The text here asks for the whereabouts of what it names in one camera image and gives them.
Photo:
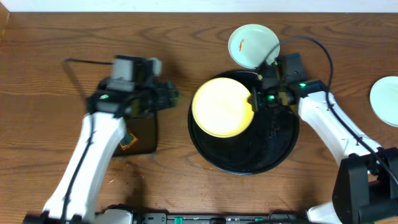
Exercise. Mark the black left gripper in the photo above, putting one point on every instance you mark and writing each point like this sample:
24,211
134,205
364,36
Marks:
166,94

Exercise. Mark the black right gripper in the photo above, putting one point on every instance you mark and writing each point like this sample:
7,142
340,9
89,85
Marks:
258,104

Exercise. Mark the orange green sponge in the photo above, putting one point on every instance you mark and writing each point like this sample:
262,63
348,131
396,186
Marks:
128,140

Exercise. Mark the yellow plate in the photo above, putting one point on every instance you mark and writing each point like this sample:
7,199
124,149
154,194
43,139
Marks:
220,107

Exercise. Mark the pale green plate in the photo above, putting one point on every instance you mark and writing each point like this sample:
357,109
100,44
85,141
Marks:
383,100
249,44

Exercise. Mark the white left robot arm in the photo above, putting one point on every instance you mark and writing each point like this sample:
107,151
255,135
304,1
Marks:
103,128

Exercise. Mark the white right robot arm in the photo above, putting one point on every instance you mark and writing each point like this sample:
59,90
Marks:
365,190

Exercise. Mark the rectangular black water tray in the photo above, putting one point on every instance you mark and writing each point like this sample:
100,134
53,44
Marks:
146,130

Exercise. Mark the round black tray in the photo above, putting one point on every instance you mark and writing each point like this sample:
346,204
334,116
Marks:
267,141

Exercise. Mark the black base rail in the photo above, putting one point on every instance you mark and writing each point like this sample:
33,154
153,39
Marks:
113,216

